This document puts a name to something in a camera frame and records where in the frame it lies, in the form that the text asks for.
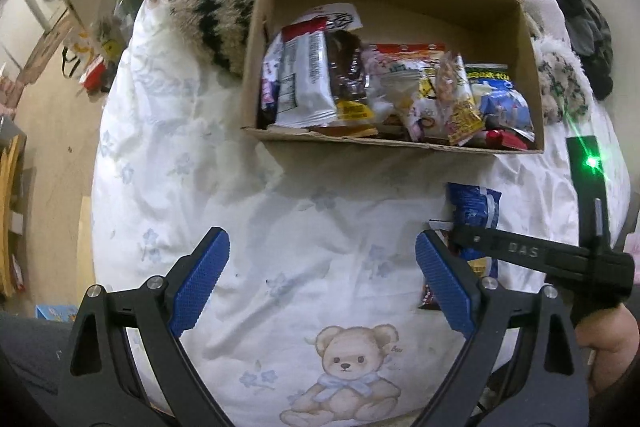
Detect blue white snack bag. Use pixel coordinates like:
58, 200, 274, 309
465, 63, 536, 135

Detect blue box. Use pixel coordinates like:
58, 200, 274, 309
35, 303, 76, 323

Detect white red-trimmed snack packet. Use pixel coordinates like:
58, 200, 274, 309
367, 41, 453, 142

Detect white-labelled brown snack packet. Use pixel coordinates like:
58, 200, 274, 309
305, 3, 378, 125

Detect wooden plank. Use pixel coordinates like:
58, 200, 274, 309
79, 194, 98, 288

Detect dark blue snack packet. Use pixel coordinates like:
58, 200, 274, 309
419, 182, 503, 312

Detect wooden boards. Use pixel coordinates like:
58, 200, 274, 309
0, 134, 28, 298

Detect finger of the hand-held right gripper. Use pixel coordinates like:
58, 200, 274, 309
451, 226, 584, 281

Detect yellow white bag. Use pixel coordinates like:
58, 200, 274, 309
61, 29, 101, 78

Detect dark clothing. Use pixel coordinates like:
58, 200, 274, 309
550, 0, 615, 100

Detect pink snack packet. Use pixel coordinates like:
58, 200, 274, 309
257, 34, 286, 125

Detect red wrapped candy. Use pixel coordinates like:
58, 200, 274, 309
482, 127, 528, 151

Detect red bag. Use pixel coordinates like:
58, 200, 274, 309
79, 57, 108, 94

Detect white teddy bear bedsheet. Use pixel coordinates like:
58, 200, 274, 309
91, 0, 631, 427

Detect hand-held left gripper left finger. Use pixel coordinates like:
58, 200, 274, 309
54, 226, 237, 427

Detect person's right hand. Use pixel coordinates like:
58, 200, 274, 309
575, 306, 640, 400

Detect person's dark trouser leg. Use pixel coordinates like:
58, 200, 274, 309
0, 309, 81, 427

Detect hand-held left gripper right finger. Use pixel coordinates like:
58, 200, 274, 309
412, 228, 592, 427

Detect white black-print snack packet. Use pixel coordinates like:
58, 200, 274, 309
274, 18, 338, 128

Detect yellow cartoon snack packet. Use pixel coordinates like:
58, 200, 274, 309
435, 51, 486, 146

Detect fuzzy patterned white blanket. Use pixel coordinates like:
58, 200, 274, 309
525, 0, 596, 125

